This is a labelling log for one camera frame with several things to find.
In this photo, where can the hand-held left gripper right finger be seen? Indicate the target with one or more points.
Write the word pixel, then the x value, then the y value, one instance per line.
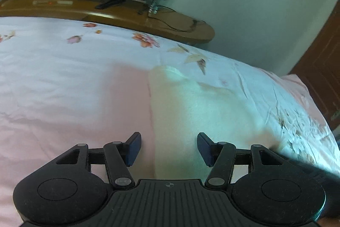
pixel 204 150

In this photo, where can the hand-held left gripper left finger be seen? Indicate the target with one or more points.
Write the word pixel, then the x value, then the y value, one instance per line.
pixel 134 149

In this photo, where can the white knit sweater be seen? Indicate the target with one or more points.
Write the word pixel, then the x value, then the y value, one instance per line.
pixel 186 110

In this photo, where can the pink floral bedsheet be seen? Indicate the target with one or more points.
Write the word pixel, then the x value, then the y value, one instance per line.
pixel 66 78

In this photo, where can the brown wooden door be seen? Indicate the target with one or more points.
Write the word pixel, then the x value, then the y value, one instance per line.
pixel 324 62

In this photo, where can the wooden television cabinet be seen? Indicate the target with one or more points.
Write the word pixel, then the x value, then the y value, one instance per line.
pixel 119 15

